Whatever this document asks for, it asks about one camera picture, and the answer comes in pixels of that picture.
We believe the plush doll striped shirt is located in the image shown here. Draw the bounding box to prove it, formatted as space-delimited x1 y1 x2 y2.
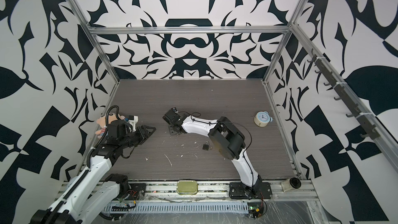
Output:
95 113 125 139

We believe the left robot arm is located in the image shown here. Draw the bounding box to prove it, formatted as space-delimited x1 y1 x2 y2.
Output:
30 105 156 224

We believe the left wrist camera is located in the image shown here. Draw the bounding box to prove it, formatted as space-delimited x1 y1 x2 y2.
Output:
125 115 138 132

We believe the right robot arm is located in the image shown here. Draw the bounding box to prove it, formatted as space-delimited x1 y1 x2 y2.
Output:
163 108 262 199

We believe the white slotted cable duct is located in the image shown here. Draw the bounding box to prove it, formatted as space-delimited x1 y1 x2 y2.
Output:
103 202 249 214

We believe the black padlock front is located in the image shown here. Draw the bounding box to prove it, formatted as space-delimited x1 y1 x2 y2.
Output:
202 142 212 151

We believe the cream bottle black cap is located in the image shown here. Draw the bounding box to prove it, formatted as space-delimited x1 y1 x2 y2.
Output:
281 177 302 192

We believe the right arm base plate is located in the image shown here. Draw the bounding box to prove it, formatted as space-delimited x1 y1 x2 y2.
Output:
229 181 273 200

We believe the gold metal tin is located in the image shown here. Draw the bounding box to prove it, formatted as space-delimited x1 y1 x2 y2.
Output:
176 180 199 195

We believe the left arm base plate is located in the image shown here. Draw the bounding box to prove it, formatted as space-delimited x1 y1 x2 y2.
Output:
123 183 147 201

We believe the small electronics board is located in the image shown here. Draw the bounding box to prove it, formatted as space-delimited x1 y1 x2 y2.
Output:
248 201 267 219

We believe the cream blue alarm clock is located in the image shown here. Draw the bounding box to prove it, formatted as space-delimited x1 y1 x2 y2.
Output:
254 111 273 128

